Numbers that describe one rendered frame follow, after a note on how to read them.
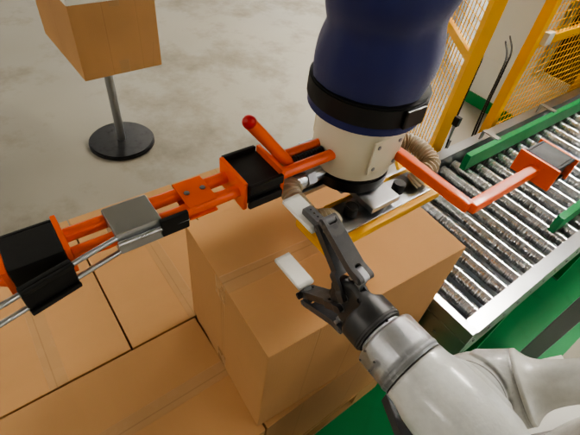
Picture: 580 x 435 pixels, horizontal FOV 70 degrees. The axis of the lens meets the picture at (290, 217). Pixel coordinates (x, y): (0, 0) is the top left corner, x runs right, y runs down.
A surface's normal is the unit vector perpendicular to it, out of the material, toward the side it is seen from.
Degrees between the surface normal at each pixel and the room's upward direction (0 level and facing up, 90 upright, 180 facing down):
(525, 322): 0
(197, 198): 0
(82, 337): 0
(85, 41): 90
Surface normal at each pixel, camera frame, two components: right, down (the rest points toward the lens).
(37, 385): 0.11, -0.70
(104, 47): 0.62, 0.61
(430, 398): -0.48, -0.37
